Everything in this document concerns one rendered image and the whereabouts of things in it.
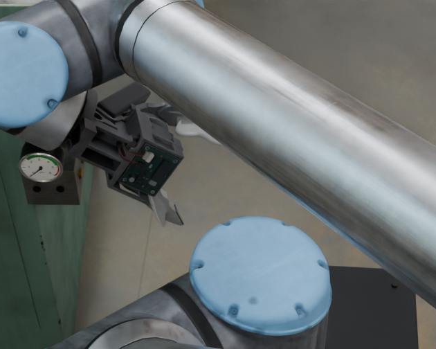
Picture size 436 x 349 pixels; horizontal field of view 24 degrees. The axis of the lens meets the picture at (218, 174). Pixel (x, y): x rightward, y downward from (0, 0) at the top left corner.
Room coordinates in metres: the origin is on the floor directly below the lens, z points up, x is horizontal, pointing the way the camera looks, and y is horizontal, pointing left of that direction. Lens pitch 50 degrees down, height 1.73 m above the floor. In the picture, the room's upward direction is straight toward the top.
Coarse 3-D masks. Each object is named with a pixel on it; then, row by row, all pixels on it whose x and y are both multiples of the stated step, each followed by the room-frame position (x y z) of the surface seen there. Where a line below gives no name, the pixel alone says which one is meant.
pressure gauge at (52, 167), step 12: (24, 156) 0.92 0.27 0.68; (36, 156) 0.92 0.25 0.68; (48, 156) 0.92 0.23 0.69; (60, 156) 0.93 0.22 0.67; (24, 168) 0.92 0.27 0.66; (36, 168) 0.92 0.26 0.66; (48, 168) 0.92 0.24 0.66; (60, 168) 0.92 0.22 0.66; (36, 180) 0.92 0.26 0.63; (48, 180) 0.92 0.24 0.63
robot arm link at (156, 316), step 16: (144, 304) 0.58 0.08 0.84; (160, 304) 0.57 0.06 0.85; (176, 304) 0.57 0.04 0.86; (112, 320) 0.55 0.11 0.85; (128, 320) 0.53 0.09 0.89; (144, 320) 0.52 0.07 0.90; (160, 320) 0.52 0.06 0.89; (176, 320) 0.55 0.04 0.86; (80, 336) 0.54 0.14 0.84; (96, 336) 0.51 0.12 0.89; (112, 336) 0.50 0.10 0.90; (128, 336) 0.50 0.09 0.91; (144, 336) 0.50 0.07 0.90; (160, 336) 0.50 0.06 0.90; (176, 336) 0.51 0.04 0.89; (192, 336) 0.52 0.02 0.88
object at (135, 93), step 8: (128, 88) 0.81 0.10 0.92; (136, 88) 0.82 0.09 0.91; (144, 88) 0.83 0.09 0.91; (112, 96) 0.78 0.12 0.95; (120, 96) 0.79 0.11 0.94; (128, 96) 0.79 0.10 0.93; (136, 96) 0.80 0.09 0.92; (144, 96) 0.81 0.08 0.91; (104, 104) 0.75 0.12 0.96; (112, 104) 0.76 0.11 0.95; (120, 104) 0.77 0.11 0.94; (128, 104) 0.78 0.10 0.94; (136, 104) 0.80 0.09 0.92; (112, 112) 0.74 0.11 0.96; (120, 112) 0.75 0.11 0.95
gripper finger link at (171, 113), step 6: (150, 102) 0.77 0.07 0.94; (156, 102) 0.77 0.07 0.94; (162, 102) 0.77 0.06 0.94; (150, 108) 0.76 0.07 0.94; (156, 108) 0.77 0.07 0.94; (162, 108) 0.76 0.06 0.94; (168, 108) 0.76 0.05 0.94; (174, 108) 0.76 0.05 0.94; (156, 114) 0.76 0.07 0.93; (162, 114) 0.76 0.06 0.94; (168, 114) 0.76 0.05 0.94; (174, 114) 0.76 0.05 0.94; (180, 114) 0.76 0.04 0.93; (168, 120) 0.76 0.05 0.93; (174, 120) 0.76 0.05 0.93
